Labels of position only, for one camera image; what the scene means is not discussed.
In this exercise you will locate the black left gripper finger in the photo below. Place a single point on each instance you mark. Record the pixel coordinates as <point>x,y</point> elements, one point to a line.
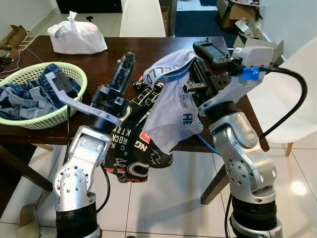
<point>125,72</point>

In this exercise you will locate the white hello print garment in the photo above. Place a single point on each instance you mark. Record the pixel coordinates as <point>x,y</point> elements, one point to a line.
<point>168,114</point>

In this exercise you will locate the black red printed shirt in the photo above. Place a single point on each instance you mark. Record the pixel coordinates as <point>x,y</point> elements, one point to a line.
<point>129,153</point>

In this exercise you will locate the blue plastic hanger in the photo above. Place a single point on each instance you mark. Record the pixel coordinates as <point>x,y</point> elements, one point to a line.
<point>208,145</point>

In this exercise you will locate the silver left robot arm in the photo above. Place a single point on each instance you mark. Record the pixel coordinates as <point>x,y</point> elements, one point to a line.
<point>79,163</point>

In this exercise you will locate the black handheld controller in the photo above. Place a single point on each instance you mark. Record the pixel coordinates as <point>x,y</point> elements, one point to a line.
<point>210,52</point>

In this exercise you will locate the dark blue jeans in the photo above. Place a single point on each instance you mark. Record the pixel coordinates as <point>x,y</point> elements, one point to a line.
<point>77,84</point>

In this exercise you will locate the white plastic chair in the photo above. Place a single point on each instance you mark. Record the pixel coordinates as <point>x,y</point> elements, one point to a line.
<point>142,17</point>
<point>309,64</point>

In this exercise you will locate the white tied plastic bag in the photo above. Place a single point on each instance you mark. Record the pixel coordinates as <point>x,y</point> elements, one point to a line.
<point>77,37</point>

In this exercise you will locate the cardboard box white packing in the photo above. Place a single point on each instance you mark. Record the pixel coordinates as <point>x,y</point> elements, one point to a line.
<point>245,34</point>

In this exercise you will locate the navy floor rug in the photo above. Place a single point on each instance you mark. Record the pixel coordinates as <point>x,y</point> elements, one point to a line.
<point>198,25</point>

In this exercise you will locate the green laundry basket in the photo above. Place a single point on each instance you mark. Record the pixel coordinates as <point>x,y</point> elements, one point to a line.
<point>49,119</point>

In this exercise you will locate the brown cardboard box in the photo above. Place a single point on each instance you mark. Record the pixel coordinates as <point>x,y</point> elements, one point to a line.
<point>14,35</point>
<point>233,10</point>

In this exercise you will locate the light blue denim garment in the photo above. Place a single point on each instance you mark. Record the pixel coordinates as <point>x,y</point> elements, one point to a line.
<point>27,101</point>

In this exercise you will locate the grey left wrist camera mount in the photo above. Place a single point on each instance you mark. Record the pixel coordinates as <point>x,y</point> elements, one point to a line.
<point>94,110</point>

